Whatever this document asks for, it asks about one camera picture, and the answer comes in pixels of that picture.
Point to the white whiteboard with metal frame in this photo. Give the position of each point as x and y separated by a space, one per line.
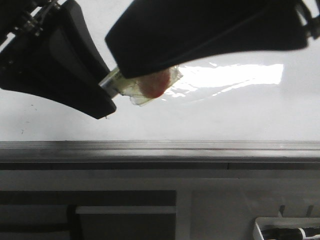
183 129

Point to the dark cabinet under table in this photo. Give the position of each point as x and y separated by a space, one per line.
88 215

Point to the white tray with black item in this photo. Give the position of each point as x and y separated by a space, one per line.
286 228

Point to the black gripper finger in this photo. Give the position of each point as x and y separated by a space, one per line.
153 35

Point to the white whiteboard marker pen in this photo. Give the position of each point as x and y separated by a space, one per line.
143 89

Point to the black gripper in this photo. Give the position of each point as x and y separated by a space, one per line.
47 51

